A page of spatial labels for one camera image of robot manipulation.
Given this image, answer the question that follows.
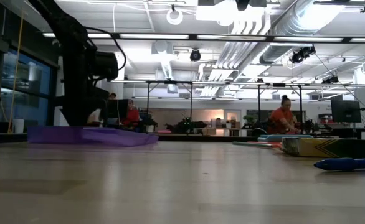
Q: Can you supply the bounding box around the black aluminium rig frame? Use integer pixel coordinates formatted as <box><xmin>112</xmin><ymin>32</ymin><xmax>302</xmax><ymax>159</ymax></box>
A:
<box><xmin>0</xmin><ymin>32</ymin><xmax>365</xmax><ymax>143</ymax></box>

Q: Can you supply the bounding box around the blue pen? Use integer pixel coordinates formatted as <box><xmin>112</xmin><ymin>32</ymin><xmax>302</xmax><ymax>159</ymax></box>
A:
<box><xmin>313</xmin><ymin>157</ymin><xmax>365</xmax><ymax>172</ymax></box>

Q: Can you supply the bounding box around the black background rig frame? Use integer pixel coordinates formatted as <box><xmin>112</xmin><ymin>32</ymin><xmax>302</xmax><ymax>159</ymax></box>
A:
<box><xmin>145</xmin><ymin>80</ymin><xmax>194</xmax><ymax>125</ymax></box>
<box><xmin>257</xmin><ymin>82</ymin><xmax>304</xmax><ymax>131</ymax></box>

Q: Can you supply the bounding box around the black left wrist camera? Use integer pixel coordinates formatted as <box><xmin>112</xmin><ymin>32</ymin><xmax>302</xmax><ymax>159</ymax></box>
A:
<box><xmin>90</xmin><ymin>51</ymin><xmax>120</xmax><ymax>82</ymax></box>

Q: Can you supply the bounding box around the yellow green crayon box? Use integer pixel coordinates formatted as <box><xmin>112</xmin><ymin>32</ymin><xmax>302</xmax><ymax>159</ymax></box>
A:
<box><xmin>281</xmin><ymin>136</ymin><xmax>365</xmax><ymax>159</ymax></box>

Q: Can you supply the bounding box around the black monitor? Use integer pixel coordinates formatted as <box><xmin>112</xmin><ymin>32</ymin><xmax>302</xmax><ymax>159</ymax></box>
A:
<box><xmin>331</xmin><ymin>99</ymin><xmax>362</xmax><ymax>124</ymax></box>
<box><xmin>107</xmin><ymin>98</ymin><xmax>130</xmax><ymax>128</ymax></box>

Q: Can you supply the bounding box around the white ring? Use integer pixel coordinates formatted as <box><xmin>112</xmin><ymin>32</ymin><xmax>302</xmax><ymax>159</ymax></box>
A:
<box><xmin>166</xmin><ymin>8</ymin><xmax>184</xmax><ymax>26</ymax></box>

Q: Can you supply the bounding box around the silver ventilation duct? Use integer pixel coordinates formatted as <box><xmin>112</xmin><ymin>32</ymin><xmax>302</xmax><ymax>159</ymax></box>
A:
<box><xmin>258</xmin><ymin>0</ymin><xmax>345</xmax><ymax>65</ymax></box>

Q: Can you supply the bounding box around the black ceiling camera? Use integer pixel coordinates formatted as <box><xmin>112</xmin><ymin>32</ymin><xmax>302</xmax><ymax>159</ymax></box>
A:
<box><xmin>290</xmin><ymin>45</ymin><xmax>316</xmax><ymax>65</ymax></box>
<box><xmin>189</xmin><ymin>49</ymin><xmax>202</xmax><ymax>62</ymax></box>

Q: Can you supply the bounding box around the white bin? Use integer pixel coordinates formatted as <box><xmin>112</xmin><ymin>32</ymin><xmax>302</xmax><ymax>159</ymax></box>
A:
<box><xmin>12</xmin><ymin>118</ymin><xmax>25</xmax><ymax>134</ymax></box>

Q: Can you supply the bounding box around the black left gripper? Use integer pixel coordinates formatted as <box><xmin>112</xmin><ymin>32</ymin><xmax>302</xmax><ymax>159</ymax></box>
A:
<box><xmin>61</xmin><ymin>34</ymin><xmax>110</xmax><ymax>127</ymax></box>

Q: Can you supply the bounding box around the red pencil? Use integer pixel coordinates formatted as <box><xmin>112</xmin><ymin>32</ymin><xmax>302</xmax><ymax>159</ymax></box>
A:
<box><xmin>247</xmin><ymin>141</ymin><xmax>283</xmax><ymax>150</ymax></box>

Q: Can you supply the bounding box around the green potted plant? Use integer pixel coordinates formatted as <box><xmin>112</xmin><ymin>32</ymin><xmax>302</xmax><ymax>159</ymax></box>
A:
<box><xmin>140</xmin><ymin>113</ymin><xmax>158</xmax><ymax>133</ymax></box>
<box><xmin>243</xmin><ymin>114</ymin><xmax>258</xmax><ymax>129</ymax></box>

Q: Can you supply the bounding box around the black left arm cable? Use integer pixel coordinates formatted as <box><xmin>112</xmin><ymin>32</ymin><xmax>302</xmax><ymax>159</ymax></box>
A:
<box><xmin>84</xmin><ymin>26</ymin><xmax>127</xmax><ymax>73</ymax></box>

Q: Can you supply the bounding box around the purple plastic pencil case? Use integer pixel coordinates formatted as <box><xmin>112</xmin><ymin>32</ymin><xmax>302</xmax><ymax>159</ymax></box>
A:
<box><xmin>26</xmin><ymin>125</ymin><xmax>159</xmax><ymax>147</ymax></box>

